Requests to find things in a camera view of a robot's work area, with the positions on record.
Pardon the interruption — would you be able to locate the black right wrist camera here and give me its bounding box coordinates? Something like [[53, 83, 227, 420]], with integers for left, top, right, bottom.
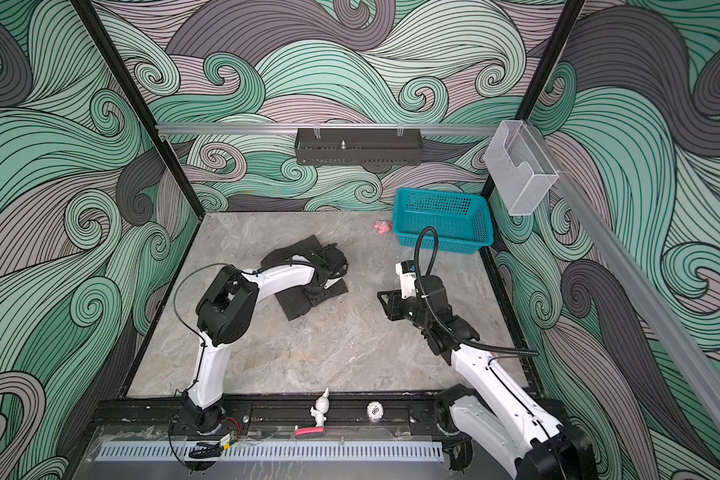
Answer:
[[395, 260, 417, 299]]

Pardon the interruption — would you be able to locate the dark grey pinstriped shirt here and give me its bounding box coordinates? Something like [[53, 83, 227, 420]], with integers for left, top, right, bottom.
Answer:
[[261, 235, 348, 321]]

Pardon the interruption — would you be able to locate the aluminium rail wall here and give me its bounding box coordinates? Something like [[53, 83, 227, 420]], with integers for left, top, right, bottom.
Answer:
[[155, 122, 498, 137], [523, 123, 720, 432]]

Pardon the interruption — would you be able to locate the clear plastic wall holder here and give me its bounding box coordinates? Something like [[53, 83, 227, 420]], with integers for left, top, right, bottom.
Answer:
[[483, 120, 559, 216]]

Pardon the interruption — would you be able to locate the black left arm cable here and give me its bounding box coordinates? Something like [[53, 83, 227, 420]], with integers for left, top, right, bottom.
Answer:
[[172, 262, 229, 385]]

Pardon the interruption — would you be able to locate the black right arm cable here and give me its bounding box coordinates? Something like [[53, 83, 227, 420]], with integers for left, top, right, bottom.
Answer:
[[413, 226, 539, 358]]

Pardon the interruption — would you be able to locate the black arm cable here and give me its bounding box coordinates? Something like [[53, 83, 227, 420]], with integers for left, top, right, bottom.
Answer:
[[413, 226, 539, 358], [172, 262, 229, 385]]

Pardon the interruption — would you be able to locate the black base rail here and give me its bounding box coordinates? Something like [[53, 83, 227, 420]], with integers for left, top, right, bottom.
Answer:
[[92, 385, 477, 439]]

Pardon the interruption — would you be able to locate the aluminium rail back wall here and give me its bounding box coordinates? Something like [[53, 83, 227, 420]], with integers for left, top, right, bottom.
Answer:
[[155, 122, 498, 137]]

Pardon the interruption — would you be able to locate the teal plastic basket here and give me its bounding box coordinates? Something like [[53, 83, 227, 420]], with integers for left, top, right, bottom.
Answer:
[[392, 188, 494, 254]]

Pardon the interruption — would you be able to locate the white figurine on pink base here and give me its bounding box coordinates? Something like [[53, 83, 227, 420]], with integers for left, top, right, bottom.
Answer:
[[293, 388, 330, 439]]

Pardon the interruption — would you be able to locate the black perforated metal shelf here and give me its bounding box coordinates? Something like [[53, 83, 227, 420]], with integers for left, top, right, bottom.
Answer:
[[294, 129, 424, 168]]

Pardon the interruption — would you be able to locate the white slotted cable duct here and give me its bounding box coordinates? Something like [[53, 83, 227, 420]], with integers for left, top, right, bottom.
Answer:
[[94, 440, 445, 463]]

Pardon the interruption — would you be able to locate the small pink toy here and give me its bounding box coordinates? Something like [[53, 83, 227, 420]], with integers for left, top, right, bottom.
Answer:
[[374, 220, 393, 234]]

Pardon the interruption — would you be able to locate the aluminium rail right wall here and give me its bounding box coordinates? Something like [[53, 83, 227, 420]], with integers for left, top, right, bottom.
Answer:
[[523, 123, 720, 432]]

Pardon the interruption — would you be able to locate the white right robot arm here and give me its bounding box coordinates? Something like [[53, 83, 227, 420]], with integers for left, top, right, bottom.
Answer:
[[377, 273, 598, 479]]

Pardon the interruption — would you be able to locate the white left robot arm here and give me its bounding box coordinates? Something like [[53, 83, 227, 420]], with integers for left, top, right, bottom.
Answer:
[[179, 236, 348, 435]]

